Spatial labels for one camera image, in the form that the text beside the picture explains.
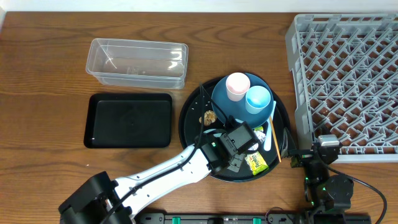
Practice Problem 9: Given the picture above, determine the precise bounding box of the foil wrapper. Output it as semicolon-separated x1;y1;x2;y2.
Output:
249;131;266;151

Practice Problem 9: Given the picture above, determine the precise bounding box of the yellow green snack wrapper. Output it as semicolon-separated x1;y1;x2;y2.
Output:
245;126;269;175

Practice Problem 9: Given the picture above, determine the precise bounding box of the light blue bowl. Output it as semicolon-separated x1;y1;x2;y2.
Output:
203;129;226;138

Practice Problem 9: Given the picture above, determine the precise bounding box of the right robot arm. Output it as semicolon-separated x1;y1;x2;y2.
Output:
282;128;355;224

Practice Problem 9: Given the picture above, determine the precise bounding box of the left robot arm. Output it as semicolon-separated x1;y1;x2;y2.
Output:
58;133;251;223

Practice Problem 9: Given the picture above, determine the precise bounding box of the grey dishwasher rack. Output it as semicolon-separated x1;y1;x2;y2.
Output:
285;13;397;163

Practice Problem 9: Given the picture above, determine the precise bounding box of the light blue spoon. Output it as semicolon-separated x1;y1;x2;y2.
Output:
263;101;276;151

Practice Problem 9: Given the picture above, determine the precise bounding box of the wooden chopstick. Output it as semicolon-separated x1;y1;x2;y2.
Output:
269;116;282;163

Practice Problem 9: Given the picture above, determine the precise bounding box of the brown food scrap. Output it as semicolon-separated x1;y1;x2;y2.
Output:
204;110;217;126

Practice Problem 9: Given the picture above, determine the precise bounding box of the dark blue plate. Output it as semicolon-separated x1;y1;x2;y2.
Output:
211;73;276;128

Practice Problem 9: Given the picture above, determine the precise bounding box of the round black tray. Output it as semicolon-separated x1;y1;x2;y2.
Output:
178;78;291;182

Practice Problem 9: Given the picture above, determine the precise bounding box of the light blue cup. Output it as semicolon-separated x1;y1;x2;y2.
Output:
245;86;271;114

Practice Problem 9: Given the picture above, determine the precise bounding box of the pink cup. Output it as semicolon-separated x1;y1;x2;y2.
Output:
226;72;251;101

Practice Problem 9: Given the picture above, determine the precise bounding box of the black rectangular tray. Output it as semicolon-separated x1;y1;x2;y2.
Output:
83;93;172;149

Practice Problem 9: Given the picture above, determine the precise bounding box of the clear plastic bin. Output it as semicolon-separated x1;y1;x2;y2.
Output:
86;38;188;90

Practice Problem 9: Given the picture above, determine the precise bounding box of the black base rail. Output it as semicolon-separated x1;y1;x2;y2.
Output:
135;212;373;224

